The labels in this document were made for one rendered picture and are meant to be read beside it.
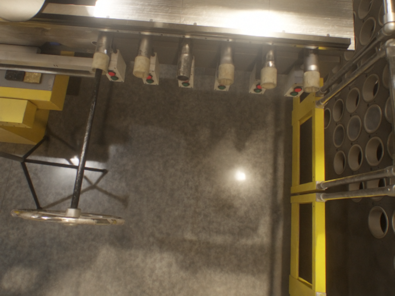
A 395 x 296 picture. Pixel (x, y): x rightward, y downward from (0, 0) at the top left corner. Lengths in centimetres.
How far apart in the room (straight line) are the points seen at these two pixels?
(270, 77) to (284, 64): 21
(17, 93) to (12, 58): 17
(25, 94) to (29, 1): 83
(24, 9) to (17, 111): 84
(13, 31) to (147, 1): 64
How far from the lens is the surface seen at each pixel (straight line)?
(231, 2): 129
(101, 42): 127
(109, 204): 199
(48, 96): 161
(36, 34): 155
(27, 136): 206
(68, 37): 148
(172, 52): 133
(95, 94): 120
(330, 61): 139
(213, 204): 192
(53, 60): 157
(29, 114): 166
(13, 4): 85
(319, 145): 171
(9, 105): 168
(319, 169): 168
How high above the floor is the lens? 192
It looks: 77 degrees down
